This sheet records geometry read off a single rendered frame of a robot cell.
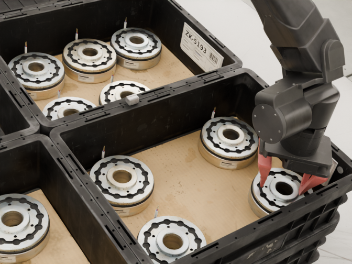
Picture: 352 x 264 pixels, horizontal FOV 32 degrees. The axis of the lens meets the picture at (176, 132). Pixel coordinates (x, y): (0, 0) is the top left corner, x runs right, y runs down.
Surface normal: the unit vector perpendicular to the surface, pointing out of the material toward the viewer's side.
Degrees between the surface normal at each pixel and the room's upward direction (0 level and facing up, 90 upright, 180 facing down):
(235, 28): 0
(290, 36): 114
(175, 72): 0
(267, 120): 89
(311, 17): 57
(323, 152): 1
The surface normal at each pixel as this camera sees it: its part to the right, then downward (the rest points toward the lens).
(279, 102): 0.60, 0.14
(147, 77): 0.15, -0.73
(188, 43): -0.81, 0.29
